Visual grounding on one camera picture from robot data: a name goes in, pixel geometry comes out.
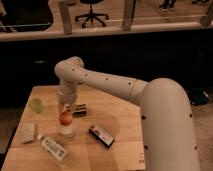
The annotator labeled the wooden railing post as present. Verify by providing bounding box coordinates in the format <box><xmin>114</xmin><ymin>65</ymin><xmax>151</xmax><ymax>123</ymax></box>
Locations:
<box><xmin>122</xmin><ymin>0</ymin><xmax>136</xmax><ymax>31</ymax></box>
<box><xmin>58</xmin><ymin>0</ymin><xmax>72</xmax><ymax>34</ymax></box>

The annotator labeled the black office chair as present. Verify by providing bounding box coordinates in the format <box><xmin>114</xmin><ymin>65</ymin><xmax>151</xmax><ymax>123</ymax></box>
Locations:
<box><xmin>75</xmin><ymin>0</ymin><xmax>109</xmax><ymax>28</ymax></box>

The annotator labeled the dark teal bag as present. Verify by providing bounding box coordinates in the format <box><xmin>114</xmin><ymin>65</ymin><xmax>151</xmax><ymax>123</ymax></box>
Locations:
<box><xmin>188</xmin><ymin>89</ymin><xmax>209</xmax><ymax>105</ymax></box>

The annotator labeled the black striped small box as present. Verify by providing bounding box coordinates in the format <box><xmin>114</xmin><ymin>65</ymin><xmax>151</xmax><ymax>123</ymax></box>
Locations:
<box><xmin>66</xmin><ymin>104</ymin><xmax>87</xmax><ymax>117</ymax></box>

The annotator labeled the green plastic cup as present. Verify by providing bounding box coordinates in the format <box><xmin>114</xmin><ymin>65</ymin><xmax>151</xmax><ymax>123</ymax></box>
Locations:
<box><xmin>28</xmin><ymin>98</ymin><xmax>43</xmax><ymax>113</ymax></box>

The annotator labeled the beige sponge block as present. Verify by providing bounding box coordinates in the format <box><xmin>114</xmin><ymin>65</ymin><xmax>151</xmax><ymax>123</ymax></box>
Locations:
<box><xmin>20</xmin><ymin>123</ymin><xmax>36</xmax><ymax>144</ymax></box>

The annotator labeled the wooden railing post right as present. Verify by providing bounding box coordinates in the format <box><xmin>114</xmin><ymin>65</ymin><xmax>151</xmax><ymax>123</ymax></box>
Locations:
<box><xmin>122</xmin><ymin>0</ymin><xmax>136</xmax><ymax>31</ymax></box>

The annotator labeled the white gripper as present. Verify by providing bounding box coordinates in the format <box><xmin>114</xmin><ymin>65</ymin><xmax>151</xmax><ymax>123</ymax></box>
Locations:
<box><xmin>57</xmin><ymin>87</ymin><xmax>77</xmax><ymax>113</ymax></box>

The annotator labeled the black red snack box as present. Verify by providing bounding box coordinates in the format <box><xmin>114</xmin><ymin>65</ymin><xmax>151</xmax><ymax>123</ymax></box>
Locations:
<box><xmin>89</xmin><ymin>122</ymin><xmax>115</xmax><ymax>147</ymax></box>

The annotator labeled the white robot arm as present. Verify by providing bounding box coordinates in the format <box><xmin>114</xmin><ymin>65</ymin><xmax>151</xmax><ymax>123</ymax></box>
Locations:
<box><xmin>54</xmin><ymin>56</ymin><xmax>200</xmax><ymax>171</ymax></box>

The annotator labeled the white paper cup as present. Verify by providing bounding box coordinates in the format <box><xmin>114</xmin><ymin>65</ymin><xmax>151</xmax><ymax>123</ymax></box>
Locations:
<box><xmin>59</xmin><ymin>121</ymin><xmax>76</xmax><ymax>138</ymax></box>

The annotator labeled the wooden railing post left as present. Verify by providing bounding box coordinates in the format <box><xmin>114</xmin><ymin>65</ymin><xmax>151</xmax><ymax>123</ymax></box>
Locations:
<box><xmin>58</xmin><ymin>0</ymin><xmax>72</xmax><ymax>34</ymax></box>

